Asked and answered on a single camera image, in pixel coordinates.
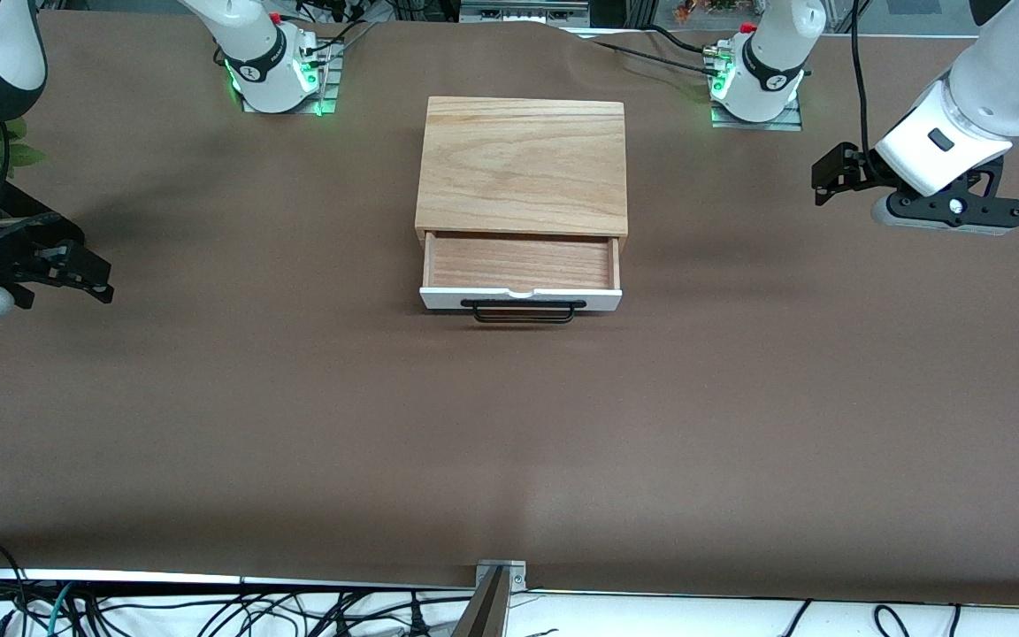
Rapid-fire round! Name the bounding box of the white-fronted drawer with black handle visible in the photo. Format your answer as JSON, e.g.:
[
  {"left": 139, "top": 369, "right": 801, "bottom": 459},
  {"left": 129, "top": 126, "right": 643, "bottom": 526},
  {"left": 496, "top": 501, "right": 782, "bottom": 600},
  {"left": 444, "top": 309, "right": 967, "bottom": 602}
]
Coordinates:
[{"left": 419, "top": 231, "right": 624, "bottom": 325}]

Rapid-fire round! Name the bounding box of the wooden drawer cabinet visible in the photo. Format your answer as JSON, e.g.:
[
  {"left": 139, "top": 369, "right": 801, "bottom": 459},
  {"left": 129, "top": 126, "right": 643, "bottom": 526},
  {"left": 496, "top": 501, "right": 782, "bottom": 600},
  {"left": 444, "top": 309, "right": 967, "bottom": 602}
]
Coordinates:
[{"left": 414, "top": 96, "right": 630, "bottom": 249}]

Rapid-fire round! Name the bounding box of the grey power strip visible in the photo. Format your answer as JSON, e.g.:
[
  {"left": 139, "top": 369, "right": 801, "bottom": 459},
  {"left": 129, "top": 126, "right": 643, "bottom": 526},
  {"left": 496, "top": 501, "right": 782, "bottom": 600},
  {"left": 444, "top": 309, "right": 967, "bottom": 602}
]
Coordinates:
[{"left": 460, "top": 0, "right": 591, "bottom": 27}]

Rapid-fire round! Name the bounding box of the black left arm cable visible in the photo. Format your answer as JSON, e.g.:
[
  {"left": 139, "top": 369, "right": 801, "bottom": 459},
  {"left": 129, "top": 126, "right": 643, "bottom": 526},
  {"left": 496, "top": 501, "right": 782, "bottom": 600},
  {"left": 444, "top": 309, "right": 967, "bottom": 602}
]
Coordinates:
[{"left": 848, "top": 0, "right": 876, "bottom": 165}]

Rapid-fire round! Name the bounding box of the black cable across table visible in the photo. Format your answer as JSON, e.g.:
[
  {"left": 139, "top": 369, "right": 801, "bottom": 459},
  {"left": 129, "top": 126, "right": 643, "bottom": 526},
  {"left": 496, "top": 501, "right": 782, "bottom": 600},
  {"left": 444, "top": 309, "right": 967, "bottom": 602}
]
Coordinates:
[{"left": 576, "top": 25, "right": 730, "bottom": 68}]

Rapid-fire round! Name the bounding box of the teal cable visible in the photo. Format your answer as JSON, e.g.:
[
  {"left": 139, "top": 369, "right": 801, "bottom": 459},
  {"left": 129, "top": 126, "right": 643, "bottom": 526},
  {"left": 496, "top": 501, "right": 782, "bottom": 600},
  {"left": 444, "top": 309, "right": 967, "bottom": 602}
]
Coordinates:
[{"left": 43, "top": 582, "right": 74, "bottom": 637}]

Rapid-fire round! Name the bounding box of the tangled black cable bundle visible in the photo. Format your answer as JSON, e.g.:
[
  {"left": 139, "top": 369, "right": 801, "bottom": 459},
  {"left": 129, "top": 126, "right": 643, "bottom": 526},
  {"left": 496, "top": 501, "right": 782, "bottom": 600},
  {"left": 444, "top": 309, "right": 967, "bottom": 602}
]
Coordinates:
[{"left": 0, "top": 536, "right": 475, "bottom": 637}]

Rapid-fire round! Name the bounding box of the looped black cable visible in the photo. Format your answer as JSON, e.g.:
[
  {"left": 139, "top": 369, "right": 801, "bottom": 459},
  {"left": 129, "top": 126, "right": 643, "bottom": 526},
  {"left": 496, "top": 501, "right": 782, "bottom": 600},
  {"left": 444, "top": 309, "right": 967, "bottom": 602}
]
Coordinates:
[{"left": 872, "top": 603, "right": 914, "bottom": 637}]

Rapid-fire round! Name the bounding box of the metal bracket with dark post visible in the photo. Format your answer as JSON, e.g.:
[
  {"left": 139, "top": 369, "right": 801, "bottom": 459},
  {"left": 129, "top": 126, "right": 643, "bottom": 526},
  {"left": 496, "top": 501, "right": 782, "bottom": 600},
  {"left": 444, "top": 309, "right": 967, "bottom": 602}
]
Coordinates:
[{"left": 451, "top": 559, "right": 529, "bottom": 637}]

